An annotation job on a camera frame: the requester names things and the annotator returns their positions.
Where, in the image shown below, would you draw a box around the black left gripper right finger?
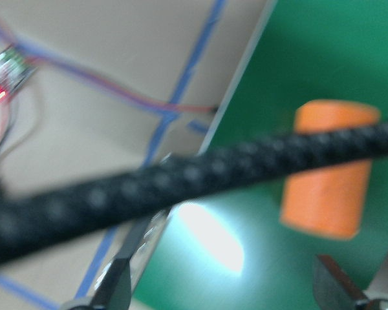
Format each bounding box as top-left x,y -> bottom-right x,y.
313,254 -> 369,310

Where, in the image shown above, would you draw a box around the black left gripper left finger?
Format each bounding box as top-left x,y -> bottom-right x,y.
90,217 -> 151,309

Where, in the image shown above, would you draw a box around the plain orange cylinder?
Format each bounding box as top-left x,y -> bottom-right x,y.
280,99 -> 380,240

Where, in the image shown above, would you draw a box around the green conveyor belt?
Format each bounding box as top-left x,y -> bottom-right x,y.
135,1 -> 388,309

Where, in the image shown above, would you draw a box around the small green controller board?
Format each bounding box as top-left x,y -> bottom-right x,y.
0,45 -> 36,104

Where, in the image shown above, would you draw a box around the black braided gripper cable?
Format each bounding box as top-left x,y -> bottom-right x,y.
0,121 -> 388,271

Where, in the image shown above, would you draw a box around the red black controller wires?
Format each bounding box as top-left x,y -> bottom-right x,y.
0,9 -> 219,181

